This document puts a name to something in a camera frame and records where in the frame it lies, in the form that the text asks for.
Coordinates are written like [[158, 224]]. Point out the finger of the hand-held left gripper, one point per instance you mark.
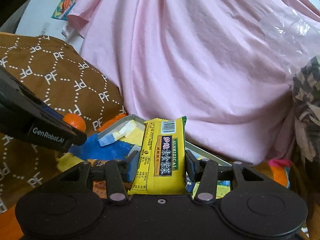
[[53, 113], [78, 137]]

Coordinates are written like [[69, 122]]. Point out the clear bag of patterned cloth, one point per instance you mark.
[[307, 100]]

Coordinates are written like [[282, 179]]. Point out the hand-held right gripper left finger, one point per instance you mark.
[[131, 167]]

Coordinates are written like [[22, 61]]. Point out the orange mandarin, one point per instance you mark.
[[75, 122]]

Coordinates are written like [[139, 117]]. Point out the cartoon printed bedsheet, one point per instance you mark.
[[277, 173]]

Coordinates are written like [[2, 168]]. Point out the white wall socket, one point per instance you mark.
[[45, 28]]

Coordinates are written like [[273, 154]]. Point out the brown patterned pillow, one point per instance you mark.
[[62, 80]]

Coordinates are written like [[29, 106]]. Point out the yellow biscuit packet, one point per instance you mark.
[[162, 155]]

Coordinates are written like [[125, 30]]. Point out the pink hanging sheet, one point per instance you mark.
[[200, 67]]

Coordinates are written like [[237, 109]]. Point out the wall poster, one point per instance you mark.
[[63, 2]]

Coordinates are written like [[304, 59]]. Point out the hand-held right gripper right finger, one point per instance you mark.
[[191, 166]]

